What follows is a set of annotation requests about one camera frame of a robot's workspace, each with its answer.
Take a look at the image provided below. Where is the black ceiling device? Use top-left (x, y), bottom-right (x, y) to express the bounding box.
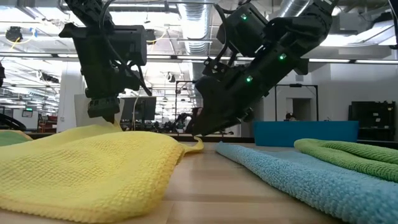
top-left (5, 26), bottom-right (23, 43)

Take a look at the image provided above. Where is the black storage cabinet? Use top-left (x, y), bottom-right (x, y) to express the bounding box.
top-left (348, 101), bottom-right (396, 141)

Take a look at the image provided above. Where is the white pillar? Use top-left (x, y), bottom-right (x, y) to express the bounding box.
top-left (57, 62), bottom-right (86, 133)

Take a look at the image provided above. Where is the dark teal fabric bin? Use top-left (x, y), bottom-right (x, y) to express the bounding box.
top-left (253, 120), bottom-right (360, 147)

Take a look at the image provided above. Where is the light blue microfiber towel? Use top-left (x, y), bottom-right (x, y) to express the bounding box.
top-left (215, 141), bottom-right (398, 224)

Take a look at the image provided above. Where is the black rig frame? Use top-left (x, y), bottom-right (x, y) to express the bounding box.
top-left (275, 83), bottom-right (320, 122)

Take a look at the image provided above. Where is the white hexagonal plant pot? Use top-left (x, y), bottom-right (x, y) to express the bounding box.
top-left (73, 93), bottom-right (125, 128)

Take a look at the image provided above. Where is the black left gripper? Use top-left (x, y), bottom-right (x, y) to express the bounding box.
top-left (58, 23), bottom-right (153, 124)

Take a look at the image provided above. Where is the black background monitor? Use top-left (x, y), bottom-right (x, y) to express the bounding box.
top-left (119, 96), bottom-right (157, 122)

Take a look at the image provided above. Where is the green microfiber towel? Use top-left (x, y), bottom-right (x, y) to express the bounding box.
top-left (294, 138), bottom-right (398, 184)
top-left (0, 129), bottom-right (34, 147)

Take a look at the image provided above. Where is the silver ventilation duct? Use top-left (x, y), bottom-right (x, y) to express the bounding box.
top-left (178, 0), bottom-right (215, 55)

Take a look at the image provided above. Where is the yellow microfiber towel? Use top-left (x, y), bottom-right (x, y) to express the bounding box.
top-left (0, 119), bottom-right (205, 223)

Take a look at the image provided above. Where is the red equipment cart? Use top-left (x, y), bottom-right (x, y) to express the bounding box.
top-left (37, 115), bottom-right (58, 133)

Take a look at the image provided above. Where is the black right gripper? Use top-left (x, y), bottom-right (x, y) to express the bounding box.
top-left (192, 46), bottom-right (308, 137)

